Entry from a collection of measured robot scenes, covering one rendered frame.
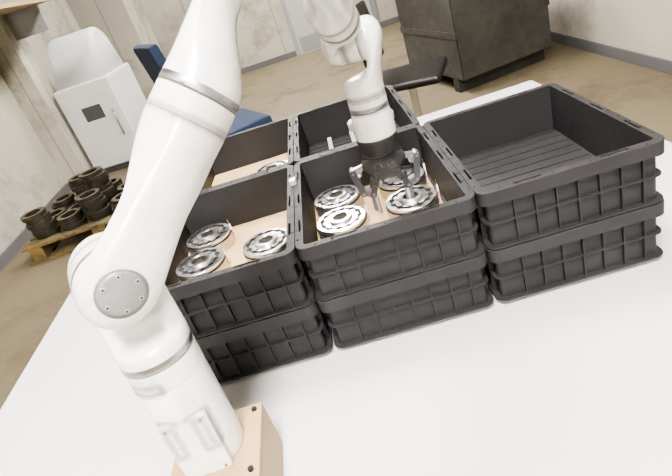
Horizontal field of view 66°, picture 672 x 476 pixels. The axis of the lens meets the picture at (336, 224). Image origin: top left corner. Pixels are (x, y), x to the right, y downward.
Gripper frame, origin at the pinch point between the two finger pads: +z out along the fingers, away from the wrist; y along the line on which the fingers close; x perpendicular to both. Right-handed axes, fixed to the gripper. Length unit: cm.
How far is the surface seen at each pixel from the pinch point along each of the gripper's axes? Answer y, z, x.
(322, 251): -14.1, -4.8, -20.0
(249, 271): -26.4, -5.1, -20.1
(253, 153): -34, 1, 58
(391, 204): -0.7, 0.6, -0.1
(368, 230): -6.1, -6.2, -19.9
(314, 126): -14, -2, 58
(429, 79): 49, 37, 213
